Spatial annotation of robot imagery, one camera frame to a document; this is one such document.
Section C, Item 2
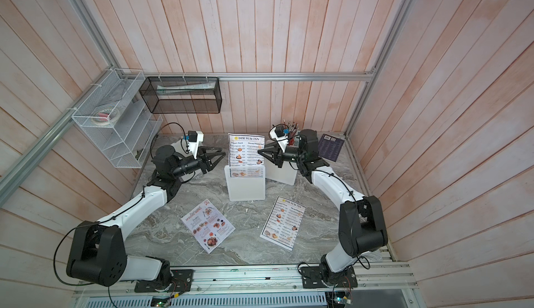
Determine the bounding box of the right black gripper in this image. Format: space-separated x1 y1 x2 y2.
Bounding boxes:
259 143 307 170

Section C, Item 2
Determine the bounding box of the black mesh wall basket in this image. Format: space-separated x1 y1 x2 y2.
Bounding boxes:
139 76 223 114

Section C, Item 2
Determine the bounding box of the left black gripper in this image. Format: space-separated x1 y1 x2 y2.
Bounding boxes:
172 145 226 177

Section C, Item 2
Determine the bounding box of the middle white narrow rack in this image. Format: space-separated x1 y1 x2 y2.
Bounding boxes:
224 165 266 202

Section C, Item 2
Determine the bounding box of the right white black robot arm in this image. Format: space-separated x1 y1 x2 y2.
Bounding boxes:
258 124 388 286

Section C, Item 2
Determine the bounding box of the red pen cup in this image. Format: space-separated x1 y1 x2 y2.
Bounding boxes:
282 121 298 141

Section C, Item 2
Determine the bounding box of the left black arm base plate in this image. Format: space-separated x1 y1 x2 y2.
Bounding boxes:
134 269 194 293

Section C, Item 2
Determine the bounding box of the white narrow rack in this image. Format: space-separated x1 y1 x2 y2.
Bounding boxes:
224 165 266 202
264 161 298 186

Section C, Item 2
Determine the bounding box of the aluminium front rail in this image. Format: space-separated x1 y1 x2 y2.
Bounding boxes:
72 261 418 298

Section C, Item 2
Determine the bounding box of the dim sum menu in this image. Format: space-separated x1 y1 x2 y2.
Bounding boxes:
228 134 265 178
260 197 306 251

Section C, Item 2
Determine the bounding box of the right white narrow rack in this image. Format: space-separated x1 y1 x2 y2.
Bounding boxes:
264 161 298 186

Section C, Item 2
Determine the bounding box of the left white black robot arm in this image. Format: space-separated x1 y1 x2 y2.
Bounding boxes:
65 145 226 291

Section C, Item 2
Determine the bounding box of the left red white menu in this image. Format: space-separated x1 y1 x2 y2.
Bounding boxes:
182 199 235 254

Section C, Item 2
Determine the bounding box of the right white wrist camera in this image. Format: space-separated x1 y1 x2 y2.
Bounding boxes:
268 124 289 142

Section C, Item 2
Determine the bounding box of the white wire wall shelf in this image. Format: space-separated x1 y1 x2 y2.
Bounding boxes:
72 69 163 169

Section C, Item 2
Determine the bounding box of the tape roll on shelf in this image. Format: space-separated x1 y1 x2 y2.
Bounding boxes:
90 108 118 127

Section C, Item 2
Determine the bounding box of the dark purple card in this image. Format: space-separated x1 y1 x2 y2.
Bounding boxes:
318 134 345 162

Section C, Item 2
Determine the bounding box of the paper inside black basket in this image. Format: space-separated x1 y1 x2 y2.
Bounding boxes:
156 82 216 95

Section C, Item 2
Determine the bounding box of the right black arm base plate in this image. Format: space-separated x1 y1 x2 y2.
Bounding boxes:
297 264 358 289

